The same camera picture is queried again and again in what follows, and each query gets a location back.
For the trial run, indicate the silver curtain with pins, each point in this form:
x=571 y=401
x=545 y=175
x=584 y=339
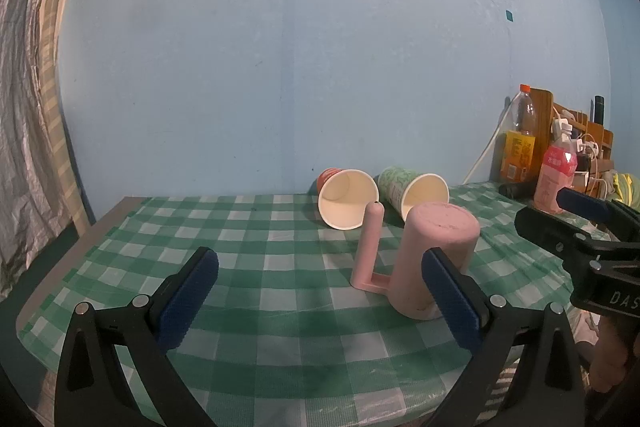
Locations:
x=25 y=132

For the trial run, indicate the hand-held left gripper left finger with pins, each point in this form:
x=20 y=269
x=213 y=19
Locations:
x=187 y=302

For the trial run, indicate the person's right hand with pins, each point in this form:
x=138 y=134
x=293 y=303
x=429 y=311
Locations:
x=612 y=357

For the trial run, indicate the white power adapter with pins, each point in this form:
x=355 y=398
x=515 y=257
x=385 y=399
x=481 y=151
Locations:
x=561 y=127

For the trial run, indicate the green checked tablecloth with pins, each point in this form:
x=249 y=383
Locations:
x=280 y=287

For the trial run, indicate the green patterned paper cup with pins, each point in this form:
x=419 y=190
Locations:
x=407 y=189

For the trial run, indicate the pink drink bottle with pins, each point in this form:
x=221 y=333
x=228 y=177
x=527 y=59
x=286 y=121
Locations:
x=552 y=177

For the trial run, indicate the orange drink bottle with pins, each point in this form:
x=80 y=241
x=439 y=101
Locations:
x=520 y=142

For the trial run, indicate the red paper cup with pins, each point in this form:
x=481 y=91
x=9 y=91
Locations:
x=345 y=202

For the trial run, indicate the striped cloth strip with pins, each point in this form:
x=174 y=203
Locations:
x=55 y=107

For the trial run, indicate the yellow-green cloth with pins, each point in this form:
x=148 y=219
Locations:
x=626 y=187

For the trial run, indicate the wooden rack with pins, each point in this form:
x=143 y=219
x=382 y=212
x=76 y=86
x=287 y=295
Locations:
x=545 y=104

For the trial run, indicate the black stick-shaped device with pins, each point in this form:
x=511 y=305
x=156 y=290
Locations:
x=598 y=109

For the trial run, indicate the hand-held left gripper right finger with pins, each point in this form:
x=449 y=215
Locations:
x=452 y=302

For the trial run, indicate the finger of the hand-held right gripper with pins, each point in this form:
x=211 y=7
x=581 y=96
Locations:
x=582 y=202
x=550 y=229

